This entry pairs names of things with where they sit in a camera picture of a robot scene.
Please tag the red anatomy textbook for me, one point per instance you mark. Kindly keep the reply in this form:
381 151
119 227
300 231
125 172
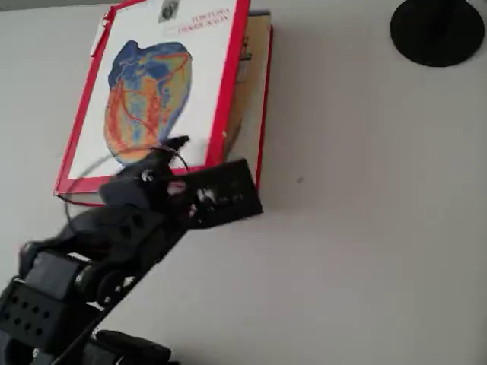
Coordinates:
144 76

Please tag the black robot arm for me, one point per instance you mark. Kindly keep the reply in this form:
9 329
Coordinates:
99 243

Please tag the black round stand base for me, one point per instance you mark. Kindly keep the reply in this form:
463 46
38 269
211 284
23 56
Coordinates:
433 34

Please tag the black camera box with bracket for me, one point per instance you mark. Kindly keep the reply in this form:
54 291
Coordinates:
228 190

